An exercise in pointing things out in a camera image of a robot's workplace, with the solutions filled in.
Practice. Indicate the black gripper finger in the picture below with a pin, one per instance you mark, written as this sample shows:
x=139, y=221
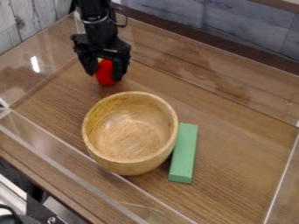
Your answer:
x=119, y=68
x=89, y=63

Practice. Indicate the green rectangular block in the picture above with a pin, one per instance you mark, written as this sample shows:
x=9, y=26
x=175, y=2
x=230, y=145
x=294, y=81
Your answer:
x=183, y=154

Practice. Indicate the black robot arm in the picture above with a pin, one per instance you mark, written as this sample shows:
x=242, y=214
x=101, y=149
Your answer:
x=97, y=16

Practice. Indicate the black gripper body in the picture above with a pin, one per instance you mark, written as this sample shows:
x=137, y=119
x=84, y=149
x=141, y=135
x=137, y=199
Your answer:
x=88, y=50

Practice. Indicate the red plush fruit green leaf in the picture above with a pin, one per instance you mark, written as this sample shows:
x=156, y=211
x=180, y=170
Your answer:
x=104, y=73

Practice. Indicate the wooden bowl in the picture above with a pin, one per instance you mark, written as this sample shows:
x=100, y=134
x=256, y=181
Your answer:
x=129, y=131

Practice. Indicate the black metal stand with cable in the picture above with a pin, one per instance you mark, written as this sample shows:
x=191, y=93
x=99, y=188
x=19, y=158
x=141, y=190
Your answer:
x=24, y=210

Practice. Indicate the clear acrylic enclosure wall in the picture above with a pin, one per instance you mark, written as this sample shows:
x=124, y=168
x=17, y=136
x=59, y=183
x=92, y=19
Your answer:
x=240, y=101

